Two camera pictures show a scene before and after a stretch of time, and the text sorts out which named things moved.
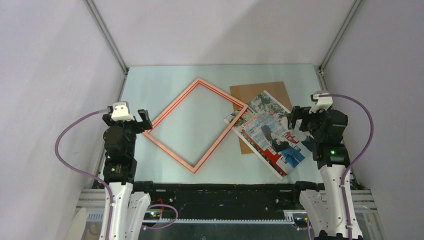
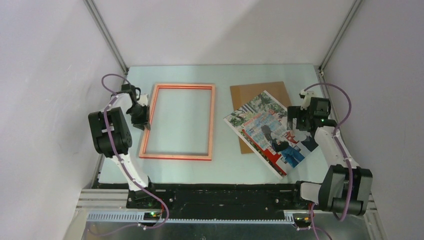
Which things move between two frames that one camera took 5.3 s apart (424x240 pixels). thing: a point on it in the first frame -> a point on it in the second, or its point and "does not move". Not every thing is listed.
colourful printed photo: (266, 126) does not move
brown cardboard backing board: (246, 93) does not move
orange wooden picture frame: (173, 154) -> (194, 86)
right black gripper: (297, 112) does not move
